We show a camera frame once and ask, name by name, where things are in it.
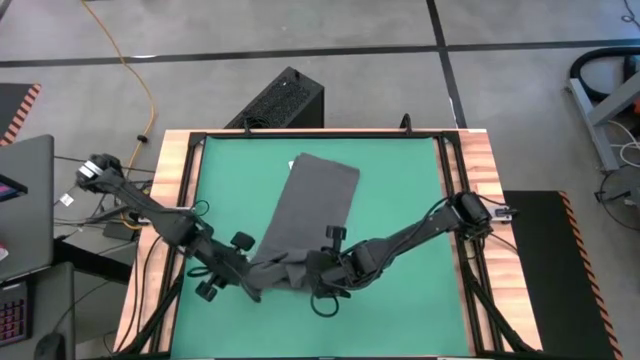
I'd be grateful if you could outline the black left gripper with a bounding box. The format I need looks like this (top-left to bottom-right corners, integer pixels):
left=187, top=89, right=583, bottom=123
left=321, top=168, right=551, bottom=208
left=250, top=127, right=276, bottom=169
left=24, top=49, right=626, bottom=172
left=194, top=231, right=263, bottom=305

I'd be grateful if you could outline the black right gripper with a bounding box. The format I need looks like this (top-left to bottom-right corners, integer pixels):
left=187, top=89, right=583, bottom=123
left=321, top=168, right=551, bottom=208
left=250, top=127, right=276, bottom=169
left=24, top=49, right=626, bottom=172
left=306, top=225, right=361, bottom=300

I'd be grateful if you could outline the grey towel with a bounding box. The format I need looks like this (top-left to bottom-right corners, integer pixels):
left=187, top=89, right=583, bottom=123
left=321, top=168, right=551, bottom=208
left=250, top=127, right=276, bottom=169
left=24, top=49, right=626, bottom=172
left=243, top=152, right=362, bottom=297

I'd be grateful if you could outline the green table mat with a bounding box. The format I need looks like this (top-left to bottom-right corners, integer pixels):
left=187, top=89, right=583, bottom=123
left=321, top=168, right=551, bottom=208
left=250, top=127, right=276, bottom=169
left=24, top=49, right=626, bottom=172
left=168, top=135, right=472, bottom=359

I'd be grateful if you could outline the black power adapter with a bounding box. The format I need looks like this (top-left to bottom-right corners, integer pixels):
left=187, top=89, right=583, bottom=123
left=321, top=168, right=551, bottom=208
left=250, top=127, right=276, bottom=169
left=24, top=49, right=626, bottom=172
left=102, top=219, right=137, bottom=243

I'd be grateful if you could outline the black computer tower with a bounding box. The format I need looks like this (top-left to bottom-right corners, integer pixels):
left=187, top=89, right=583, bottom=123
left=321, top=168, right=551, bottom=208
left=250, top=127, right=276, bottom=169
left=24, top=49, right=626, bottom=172
left=223, top=65, right=326, bottom=130

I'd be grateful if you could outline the black computer mouse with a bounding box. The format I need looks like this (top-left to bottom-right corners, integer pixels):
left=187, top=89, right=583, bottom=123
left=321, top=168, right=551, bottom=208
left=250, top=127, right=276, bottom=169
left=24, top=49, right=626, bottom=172
left=33, top=332, right=67, bottom=360

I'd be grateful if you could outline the black striped floor mat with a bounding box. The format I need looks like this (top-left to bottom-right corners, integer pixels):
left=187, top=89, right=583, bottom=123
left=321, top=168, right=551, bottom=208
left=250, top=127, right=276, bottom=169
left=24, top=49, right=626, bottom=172
left=502, top=189, right=624, bottom=360
left=0, top=82, right=43, bottom=147

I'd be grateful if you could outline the grey laptop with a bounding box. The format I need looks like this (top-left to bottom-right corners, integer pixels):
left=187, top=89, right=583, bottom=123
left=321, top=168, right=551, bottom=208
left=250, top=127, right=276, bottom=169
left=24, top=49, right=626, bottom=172
left=0, top=133, right=76, bottom=360

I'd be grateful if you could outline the backlit black keyboard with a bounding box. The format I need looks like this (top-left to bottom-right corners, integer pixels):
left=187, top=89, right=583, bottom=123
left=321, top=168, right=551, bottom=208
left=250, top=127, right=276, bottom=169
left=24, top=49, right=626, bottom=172
left=0, top=279, right=35, bottom=347

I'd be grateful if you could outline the small display screen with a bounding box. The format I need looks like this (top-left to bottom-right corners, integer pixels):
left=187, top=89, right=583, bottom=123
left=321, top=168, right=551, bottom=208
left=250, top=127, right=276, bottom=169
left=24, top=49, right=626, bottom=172
left=0, top=172, right=29, bottom=204

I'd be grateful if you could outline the round black stand base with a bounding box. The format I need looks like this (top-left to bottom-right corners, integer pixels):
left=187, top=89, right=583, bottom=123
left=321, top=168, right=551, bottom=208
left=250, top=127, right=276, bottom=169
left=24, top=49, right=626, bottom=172
left=597, top=164, right=640, bottom=232

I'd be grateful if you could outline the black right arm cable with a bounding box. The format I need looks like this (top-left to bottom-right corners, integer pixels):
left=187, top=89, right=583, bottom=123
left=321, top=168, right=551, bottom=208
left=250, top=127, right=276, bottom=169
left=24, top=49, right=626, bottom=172
left=308, top=287, right=342, bottom=319

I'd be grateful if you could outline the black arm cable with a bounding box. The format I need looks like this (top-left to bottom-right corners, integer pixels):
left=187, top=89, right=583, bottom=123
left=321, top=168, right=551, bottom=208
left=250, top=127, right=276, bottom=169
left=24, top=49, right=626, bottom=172
left=187, top=198, right=214, bottom=280
left=308, top=287, right=342, bottom=319

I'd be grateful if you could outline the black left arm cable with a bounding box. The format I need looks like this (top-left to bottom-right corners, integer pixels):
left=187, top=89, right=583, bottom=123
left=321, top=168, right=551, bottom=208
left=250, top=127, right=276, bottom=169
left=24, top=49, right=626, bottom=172
left=187, top=198, right=214, bottom=280

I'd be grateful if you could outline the silver mounting bracket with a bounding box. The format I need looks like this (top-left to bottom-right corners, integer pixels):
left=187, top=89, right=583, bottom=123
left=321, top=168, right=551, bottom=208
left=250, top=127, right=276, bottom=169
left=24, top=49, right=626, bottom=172
left=492, top=203, right=519, bottom=222

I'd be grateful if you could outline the yellow cable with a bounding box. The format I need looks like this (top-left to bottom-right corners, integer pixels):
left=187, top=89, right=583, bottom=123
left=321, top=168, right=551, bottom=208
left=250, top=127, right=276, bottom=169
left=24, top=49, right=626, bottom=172
left=79, top=0, right=157, bottom=231

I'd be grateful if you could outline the grey metal bench frame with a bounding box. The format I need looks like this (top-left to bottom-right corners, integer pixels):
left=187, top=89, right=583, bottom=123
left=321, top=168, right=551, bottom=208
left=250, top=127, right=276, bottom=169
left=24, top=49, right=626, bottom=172
left=566, top=74, right=640, bottom=173

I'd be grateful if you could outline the black vacuum hose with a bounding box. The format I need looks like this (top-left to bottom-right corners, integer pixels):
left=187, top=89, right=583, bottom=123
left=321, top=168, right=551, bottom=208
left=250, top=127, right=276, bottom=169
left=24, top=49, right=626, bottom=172
left=569, top=46, right=640, bottom=101

